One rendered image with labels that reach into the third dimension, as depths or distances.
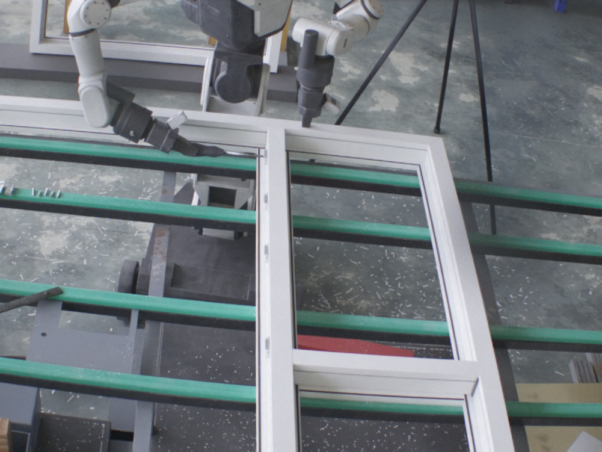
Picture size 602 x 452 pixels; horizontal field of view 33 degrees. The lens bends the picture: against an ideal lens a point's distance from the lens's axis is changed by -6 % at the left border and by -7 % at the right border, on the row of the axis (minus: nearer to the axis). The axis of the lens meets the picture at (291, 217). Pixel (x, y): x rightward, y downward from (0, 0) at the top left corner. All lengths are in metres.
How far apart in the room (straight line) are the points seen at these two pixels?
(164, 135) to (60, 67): 2.23
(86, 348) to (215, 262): 1.39
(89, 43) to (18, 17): 2.85
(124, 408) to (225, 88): 0.94
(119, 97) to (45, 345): 0.71
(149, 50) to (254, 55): 2.03
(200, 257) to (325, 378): 1.48
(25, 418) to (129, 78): 2.70
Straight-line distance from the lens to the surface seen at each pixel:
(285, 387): 1.99
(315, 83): 2.62
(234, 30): 2.73
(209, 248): 3.52
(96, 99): 2.54
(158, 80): 4.68
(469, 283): 2.33
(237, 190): 3.21
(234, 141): 2.73
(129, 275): 3.35
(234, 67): 2.83
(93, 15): 2.47
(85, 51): 2.52
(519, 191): 2.82
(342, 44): 2.60
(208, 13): 2.77
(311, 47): 2.56
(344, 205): 4.12
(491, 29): 5.90
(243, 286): 3.36
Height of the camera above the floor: 2.34
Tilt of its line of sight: 36 degrees down
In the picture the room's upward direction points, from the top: 10 degrees clockwise
